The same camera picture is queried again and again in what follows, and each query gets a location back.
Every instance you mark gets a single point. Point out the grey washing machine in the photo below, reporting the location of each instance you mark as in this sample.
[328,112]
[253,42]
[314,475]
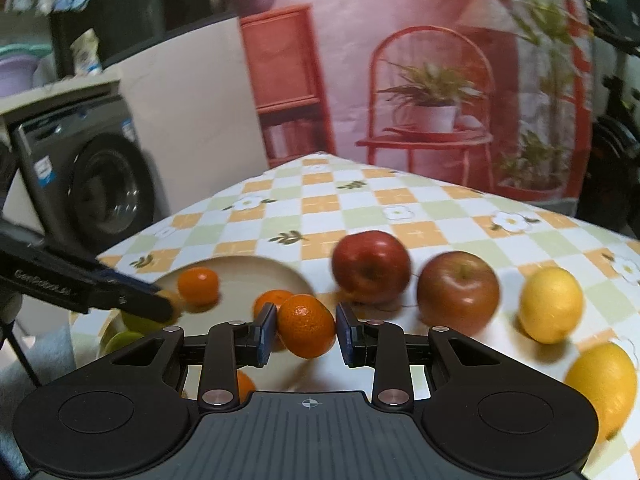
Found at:
[115,185]

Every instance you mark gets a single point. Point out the green lime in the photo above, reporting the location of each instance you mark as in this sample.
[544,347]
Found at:
[122,342]

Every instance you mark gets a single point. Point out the beige shelf board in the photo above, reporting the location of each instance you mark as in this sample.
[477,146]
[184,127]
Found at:
[60,95]

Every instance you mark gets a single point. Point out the white board panel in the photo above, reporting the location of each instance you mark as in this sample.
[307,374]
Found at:
[200,110]

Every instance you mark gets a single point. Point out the white plastic packet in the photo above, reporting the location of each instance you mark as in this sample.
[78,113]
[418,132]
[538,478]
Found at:
[87,52]

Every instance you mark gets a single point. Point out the checkered floral tablecloth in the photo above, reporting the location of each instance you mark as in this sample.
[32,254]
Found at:
[450,210]

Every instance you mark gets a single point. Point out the brownish red apple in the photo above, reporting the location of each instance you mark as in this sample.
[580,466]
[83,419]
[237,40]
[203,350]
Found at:
[457,295]

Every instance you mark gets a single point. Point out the dark red apple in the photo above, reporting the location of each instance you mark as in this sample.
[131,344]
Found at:
[370,267]

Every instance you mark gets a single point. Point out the purple plastic basin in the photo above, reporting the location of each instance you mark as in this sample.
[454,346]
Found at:
[15,70]

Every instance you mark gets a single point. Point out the printed backdrop cloth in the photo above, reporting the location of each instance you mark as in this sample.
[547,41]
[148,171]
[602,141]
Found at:
[350,60]

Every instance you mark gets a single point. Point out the orange mandarin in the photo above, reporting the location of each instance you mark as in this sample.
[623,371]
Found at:
[245,387]
[199,285]
[270,302]
[306,327]

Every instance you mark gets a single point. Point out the black exercise bike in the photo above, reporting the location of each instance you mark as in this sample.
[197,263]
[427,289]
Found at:
[615,160]

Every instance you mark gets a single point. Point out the cream round plate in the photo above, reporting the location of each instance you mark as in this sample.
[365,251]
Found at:
[240,275]

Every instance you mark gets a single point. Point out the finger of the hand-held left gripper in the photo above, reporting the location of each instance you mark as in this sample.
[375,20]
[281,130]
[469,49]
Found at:
[145,305]
[125,280]

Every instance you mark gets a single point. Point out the yellow lemon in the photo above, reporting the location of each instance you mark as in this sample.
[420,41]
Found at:
[550,305]
[602,385]

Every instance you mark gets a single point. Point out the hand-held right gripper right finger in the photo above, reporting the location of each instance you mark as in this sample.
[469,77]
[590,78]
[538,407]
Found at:
[346,335]

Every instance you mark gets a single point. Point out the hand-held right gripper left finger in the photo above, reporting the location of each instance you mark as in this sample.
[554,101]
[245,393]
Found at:
[266,335]

